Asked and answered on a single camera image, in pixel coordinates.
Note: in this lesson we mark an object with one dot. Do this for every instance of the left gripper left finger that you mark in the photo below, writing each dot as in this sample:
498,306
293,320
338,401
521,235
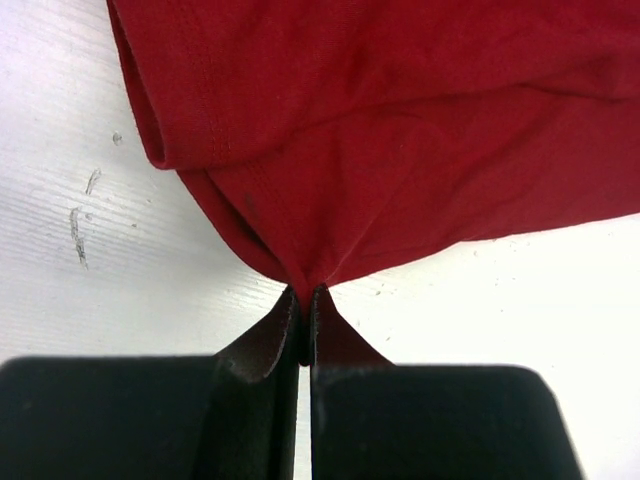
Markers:
230,415

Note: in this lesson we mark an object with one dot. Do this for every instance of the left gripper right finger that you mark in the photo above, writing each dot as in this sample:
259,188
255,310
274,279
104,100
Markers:
373,419

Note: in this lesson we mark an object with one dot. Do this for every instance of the dark red t shirt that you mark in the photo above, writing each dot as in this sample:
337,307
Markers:
328,140

